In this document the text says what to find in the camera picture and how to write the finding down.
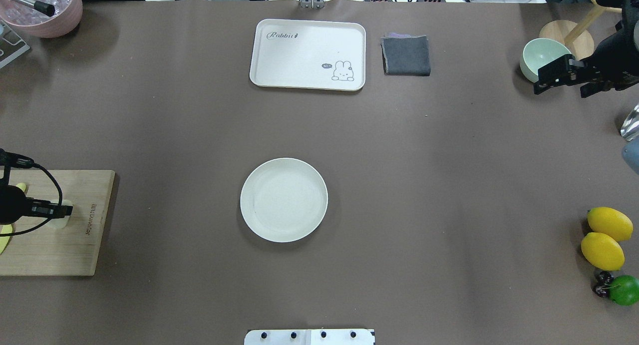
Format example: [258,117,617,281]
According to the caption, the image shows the steel muddler stick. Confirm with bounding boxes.
[9,0,55,17]

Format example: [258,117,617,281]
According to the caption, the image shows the bamboo cutting board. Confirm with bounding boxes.
[0,170,115,276]

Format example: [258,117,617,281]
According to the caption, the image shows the dark cherries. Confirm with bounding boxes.
[592,271,616,298]

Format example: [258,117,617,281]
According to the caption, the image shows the yellow lemon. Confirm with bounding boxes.
[580,233,625,271]
[587,207,634,241]

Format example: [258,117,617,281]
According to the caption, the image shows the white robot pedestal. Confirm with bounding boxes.
[244,328,376,345]

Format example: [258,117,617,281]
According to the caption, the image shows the wooden cup stand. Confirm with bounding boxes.
[539,0,622,60]

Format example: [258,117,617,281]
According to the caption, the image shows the yellow plastic knife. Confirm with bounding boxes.
[0,183,28,254]

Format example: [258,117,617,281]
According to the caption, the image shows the pink bowl with ice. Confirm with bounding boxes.
[0,0,83,38]

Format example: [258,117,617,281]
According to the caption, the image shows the mint green bowl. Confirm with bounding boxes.
[519,38,572,83]

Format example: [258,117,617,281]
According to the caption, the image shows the cream round plate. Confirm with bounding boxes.
[240,158,329,243]

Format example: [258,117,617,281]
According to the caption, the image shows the cream rabbit tray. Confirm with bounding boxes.
[249,19,366,91]

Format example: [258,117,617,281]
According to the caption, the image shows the grey folded cloth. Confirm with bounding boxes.
[380,33,431,76]

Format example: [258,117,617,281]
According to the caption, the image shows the pastel cup rack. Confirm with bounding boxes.
[0,20,30,69]

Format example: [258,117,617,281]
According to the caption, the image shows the green lime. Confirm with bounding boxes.
[610,275,639,306]

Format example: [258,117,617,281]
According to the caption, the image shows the pale white bun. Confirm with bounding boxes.
[45,199,73,229]

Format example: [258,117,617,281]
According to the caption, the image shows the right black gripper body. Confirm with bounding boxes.
[580,0,639,98]

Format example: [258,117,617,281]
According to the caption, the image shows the steel scoop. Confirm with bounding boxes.
[619,103,639,142]

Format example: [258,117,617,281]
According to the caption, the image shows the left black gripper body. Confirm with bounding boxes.
[0,149,35,225]

